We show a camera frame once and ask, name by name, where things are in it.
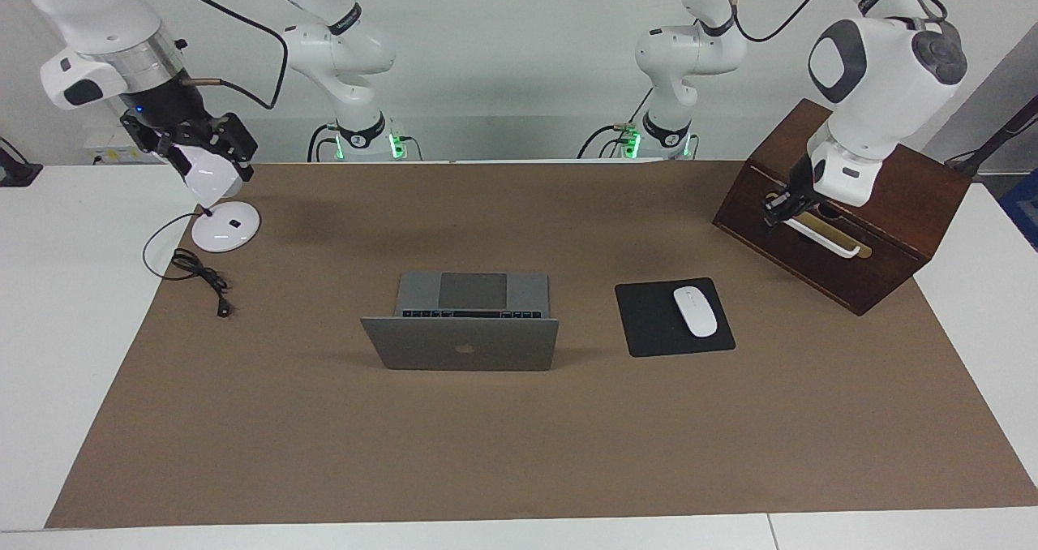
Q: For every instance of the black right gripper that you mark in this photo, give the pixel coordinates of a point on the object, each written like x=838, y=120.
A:
x=166, y=108

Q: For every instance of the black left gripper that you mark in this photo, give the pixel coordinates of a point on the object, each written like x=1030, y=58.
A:
x=801, y=181

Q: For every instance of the silver laptop with apple logo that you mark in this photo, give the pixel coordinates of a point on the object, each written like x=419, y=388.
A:
x=462, y=347

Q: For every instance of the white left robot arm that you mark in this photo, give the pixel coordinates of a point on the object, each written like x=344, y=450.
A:
x=884, y=88

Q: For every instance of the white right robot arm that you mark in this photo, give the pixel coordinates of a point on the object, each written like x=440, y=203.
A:
x=89, y=6

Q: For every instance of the white desk lamp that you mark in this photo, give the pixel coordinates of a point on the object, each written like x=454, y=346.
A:
x=223, y=229

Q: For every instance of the dark brown wooden box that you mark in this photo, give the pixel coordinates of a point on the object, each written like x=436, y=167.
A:
x=892, y=234

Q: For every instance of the white computer mouse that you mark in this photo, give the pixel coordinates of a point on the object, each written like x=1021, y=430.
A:
x=696, y=312

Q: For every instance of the black mouse pad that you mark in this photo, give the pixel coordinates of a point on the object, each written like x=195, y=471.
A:
x=649, y=323

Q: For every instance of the black table clamp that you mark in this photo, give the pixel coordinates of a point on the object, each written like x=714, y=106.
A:
x=16, y=173

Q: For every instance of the black stand pole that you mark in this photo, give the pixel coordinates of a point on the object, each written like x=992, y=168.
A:
x=1001, y=132

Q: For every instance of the blue crate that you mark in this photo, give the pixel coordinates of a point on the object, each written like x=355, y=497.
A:
x=1023, y=209

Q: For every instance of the brown table mat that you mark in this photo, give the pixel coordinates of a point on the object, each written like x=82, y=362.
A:
x=519, y=436

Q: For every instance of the white wall power strip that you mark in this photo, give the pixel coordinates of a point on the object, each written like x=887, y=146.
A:
x=109, y=148

